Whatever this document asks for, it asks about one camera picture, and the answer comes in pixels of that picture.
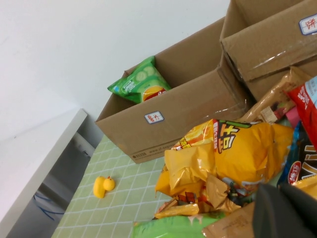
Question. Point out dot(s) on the large yellow crisps bag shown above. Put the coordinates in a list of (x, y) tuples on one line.
[(242, 158)]

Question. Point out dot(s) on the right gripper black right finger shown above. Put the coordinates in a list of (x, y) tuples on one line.
[(305, 203)]

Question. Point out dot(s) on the flat yellow-orange snack packet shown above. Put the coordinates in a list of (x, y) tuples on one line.
[(178, 210)]

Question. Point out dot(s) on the cardboard box with red-text label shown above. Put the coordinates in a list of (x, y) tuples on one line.
[(185, 111)]

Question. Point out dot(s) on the green cucumber chips bag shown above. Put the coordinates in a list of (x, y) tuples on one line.
[(138, 81)]

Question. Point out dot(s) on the crumpled golden-brown snack packet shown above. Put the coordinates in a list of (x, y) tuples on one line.
[(215, 191)]

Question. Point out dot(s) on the long golden-brown wafer packet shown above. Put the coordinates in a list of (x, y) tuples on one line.
[(277, 94)]

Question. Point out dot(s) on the pink snack packet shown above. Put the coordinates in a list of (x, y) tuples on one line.
[(293, 117)]

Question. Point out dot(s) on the plain yellow snack packet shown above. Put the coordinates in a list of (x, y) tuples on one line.
[(307, 184)]

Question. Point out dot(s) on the flat brown snack packet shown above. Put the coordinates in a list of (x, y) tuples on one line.
[(230, 225)]

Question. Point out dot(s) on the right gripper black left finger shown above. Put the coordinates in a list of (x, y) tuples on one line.
[(275, 218)]

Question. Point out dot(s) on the yellow rubber duck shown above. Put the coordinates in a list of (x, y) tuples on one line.
[(100, 188)]

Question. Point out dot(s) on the green checkered tablecloth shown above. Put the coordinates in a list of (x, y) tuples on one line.
[(123, 198)]

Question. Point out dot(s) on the taped cardboard box with label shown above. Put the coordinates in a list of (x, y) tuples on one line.
[(267, 49)]

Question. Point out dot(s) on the black chocolate bag blue edges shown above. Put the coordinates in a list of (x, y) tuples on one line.
[(304, 163)]

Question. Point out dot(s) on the white desk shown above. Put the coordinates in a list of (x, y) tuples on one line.
[(37, 153)]

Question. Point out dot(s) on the red and blue shrimp-cracker bag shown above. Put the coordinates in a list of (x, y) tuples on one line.
[(304, 104)]

